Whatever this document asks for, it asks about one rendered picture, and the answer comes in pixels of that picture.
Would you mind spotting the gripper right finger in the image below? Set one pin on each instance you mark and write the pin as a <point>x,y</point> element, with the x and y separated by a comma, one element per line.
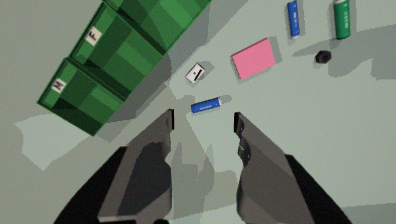
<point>274,188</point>

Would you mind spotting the green rack of three bins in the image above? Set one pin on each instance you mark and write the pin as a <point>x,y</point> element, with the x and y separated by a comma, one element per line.
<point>118,57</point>

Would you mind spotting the black hex nut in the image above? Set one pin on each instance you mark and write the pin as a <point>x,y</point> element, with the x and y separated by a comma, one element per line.
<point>323,57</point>

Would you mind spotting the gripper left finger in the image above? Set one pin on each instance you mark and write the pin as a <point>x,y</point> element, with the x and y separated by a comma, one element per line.
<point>132,187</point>

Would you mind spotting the green battery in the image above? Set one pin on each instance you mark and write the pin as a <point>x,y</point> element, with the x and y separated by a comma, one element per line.
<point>341,18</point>

